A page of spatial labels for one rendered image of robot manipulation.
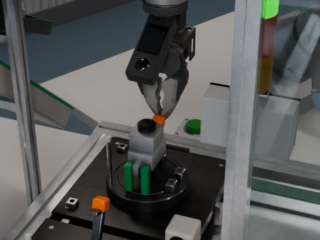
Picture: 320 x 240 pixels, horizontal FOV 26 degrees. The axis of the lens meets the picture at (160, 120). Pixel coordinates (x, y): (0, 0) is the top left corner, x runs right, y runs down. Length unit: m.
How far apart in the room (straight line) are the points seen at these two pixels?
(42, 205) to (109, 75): 0.67
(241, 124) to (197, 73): 0.92
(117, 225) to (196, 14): 3.32
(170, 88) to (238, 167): 0.28
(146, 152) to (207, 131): 0.22
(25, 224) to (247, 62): 0.49
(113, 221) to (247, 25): 0.44
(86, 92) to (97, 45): 2.26
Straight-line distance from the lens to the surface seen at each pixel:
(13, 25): 1.08
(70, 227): 1.10
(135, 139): 1.10
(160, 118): 1.16
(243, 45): 0.81
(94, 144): 1.31
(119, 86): 1.71
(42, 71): 3.70
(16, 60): 1.10
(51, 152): 1.48
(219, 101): 0.89
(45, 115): 1.25
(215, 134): 0.91
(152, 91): 1.15
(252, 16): 0.79
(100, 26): 4.18
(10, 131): 1.56
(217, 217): 1.16
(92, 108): 1.62
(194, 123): 1.34
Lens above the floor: 1.68
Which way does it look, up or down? 31 degrees down
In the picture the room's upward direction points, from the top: straight up
